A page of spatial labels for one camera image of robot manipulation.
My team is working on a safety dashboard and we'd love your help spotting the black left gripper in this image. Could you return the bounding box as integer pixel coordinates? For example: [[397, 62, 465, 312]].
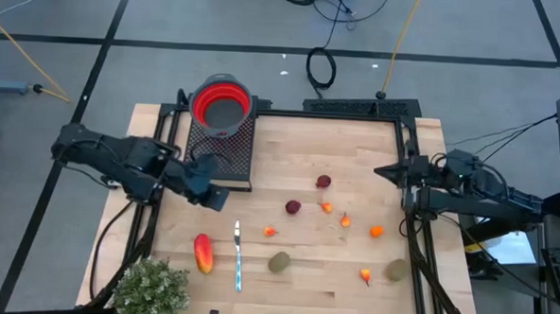
[[161, 159, 232, 213]]

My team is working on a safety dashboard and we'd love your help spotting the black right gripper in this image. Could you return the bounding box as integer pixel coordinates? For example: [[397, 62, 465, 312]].
[[373, 153, 446, 192]]

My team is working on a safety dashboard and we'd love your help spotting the brown kiwi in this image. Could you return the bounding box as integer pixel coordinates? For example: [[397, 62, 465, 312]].
[[384, 257, 410, 284], [267, 251, 292, 275]]

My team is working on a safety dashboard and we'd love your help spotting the black perforated metal shelf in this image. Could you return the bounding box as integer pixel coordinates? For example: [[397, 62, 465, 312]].
[[181, 106, 257, 194]]

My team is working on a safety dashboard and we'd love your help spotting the red orange mango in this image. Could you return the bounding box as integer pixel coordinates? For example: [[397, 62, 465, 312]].
[[192, 232, 216, 275]]

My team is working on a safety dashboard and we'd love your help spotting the black perforated panel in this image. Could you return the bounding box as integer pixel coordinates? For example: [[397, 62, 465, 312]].
[[302, 94, 424, 119]]

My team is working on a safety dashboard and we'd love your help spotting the red collapsible colander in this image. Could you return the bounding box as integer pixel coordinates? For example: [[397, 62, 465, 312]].
[[186, 71, 256, 141]]

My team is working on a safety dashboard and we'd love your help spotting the green potted plant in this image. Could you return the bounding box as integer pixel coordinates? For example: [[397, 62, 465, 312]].
[[111, 254, 192, 314]]

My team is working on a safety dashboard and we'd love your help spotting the grey floor stand base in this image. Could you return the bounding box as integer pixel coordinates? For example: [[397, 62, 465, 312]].
[[0, 78, 31, 96]]

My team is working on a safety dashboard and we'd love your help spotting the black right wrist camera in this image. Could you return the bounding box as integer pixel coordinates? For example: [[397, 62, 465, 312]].
[[442, 148, 481, 180]]

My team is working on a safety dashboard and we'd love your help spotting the black aluminium table frame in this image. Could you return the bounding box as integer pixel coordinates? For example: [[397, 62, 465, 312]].
[[86, 85, 490, 314]]

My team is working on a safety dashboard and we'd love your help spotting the black coiled floor cable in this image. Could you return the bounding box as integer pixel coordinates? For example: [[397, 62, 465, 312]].
[[304, 0, 347, 100]]

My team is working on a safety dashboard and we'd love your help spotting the yellow hanging cable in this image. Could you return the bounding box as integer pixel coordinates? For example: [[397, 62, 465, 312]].
[[380, 0, 424, 101]]

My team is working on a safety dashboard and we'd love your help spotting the yellow floor cable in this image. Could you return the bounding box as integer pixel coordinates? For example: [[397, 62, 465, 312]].
[[0, 9, 75, 104]]

